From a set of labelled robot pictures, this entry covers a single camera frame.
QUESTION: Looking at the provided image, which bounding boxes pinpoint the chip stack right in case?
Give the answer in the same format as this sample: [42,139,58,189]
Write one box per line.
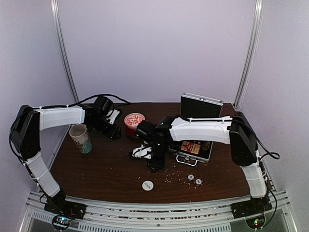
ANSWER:
[202,141,211,151]

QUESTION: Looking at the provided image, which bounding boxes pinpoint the aluminium frame post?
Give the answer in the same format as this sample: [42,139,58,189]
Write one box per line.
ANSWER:
[233,0,265,110]
[50,0,79,102]

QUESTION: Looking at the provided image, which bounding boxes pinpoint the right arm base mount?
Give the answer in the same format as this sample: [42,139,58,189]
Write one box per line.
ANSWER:
[230,191,272,231]

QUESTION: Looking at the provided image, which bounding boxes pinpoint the left aluminium frame post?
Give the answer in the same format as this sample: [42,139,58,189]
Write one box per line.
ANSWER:
[50,0,79,102]

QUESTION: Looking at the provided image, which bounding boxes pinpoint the aluminium poker case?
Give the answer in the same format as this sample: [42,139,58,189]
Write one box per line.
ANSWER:
[169,92,224,167]

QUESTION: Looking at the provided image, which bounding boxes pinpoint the front aluminium rail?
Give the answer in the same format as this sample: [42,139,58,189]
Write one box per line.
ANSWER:
[17,190,301,232]

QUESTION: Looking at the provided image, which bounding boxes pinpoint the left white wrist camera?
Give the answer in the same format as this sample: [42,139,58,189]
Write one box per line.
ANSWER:
[106,109,121,125]

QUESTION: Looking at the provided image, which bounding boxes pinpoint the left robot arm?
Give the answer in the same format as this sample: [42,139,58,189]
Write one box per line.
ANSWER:
[9,94,122,215]

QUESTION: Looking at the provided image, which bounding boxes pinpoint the red playing card box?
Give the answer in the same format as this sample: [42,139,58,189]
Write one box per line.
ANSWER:
[181,141,201,155]

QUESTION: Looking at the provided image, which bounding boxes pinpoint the black orange chip front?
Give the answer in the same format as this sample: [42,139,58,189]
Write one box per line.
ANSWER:
[195,178,203,186]

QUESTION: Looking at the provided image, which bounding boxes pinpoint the white floral ceramic mug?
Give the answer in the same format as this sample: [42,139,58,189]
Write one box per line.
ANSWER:
[69,124,92,154]

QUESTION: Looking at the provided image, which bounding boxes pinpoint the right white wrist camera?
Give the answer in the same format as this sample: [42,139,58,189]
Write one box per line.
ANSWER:
[129,145,152,160]

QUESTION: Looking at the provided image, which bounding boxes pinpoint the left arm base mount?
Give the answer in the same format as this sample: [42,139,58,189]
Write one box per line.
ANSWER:
[44,193,86,232]

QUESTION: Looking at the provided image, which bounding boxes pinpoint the right aluminium frame post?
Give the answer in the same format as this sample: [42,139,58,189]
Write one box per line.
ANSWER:
[233,0,265,110]

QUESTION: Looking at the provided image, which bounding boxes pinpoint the white dealer button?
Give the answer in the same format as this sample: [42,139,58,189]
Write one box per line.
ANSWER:
[142,180,154,191]

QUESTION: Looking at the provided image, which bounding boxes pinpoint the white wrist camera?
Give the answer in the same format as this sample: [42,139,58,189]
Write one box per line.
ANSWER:
[106,109,121,125]
[129,145,152,160]

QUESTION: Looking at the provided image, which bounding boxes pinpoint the red floral saucer plate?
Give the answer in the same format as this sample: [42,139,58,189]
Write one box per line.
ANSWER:
[126,127,138,138]

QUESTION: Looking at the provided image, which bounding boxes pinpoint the white orange patterned bowl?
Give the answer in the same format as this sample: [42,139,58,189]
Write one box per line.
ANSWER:
[124,113,145,129]

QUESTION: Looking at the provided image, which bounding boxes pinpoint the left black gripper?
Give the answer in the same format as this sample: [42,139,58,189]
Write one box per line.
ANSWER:
[90,116,121,140]

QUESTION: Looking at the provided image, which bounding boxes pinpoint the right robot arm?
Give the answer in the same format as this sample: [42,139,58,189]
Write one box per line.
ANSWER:
[132,111,267,214]

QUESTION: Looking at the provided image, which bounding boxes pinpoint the black white chip front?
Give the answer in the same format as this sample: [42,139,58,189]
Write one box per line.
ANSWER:
[187,174,195,180]

